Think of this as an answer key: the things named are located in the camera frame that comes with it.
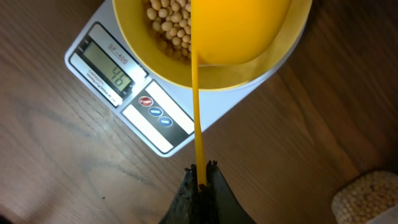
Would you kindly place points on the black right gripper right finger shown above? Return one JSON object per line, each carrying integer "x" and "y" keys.
{"x": 220, "y": 206}

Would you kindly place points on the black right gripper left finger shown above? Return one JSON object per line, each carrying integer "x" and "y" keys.
{"x": 184, "y": 208}

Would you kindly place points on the orange plastic measuring scoop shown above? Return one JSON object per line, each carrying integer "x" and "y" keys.
{"x": 229, "y": 32}

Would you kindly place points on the soybeans in yellow bowl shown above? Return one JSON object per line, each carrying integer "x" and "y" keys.
{"x": 170, "y": 24}

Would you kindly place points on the pale yellow plastic bowl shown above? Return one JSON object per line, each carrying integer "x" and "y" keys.
{"x": 134, "y": 26}

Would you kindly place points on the clear plastic soybean container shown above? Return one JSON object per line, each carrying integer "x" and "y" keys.
{"x": 367, "y": 199}

